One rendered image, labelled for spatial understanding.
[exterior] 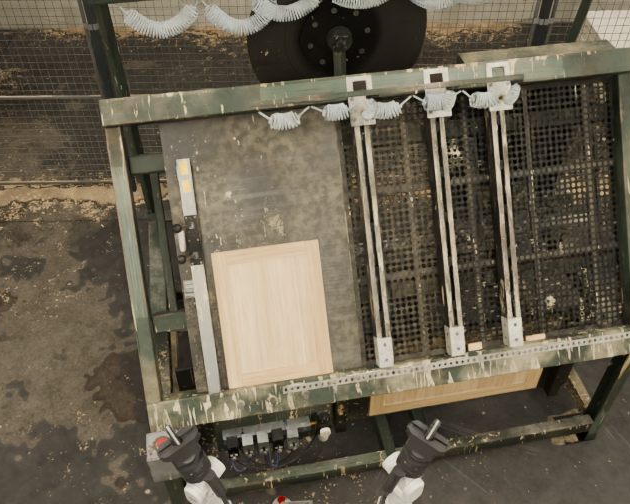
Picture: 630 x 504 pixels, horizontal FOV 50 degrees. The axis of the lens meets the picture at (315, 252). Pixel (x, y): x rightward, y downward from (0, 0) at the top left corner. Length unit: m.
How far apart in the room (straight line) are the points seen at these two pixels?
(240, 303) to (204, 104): 0.80
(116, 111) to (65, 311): 2.11
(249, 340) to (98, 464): 1.34
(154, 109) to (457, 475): 2.33
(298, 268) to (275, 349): 0.35
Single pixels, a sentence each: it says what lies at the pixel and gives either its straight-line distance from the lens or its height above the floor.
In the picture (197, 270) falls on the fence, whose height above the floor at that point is 1.31.
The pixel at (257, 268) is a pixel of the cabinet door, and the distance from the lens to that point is 2.78.
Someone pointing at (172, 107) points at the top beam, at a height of 1.85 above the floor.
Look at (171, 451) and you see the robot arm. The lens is 1.96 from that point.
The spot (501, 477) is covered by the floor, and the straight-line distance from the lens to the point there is 3.79.
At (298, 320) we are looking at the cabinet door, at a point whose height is 1.08.
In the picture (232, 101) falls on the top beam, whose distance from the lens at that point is 2.69.
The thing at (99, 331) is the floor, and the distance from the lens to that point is 4.39.
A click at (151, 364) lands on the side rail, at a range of 2.83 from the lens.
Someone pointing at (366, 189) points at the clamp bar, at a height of 1.49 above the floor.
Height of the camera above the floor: 3.26
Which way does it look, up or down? 44 degrees down
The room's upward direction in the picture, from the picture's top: straight up
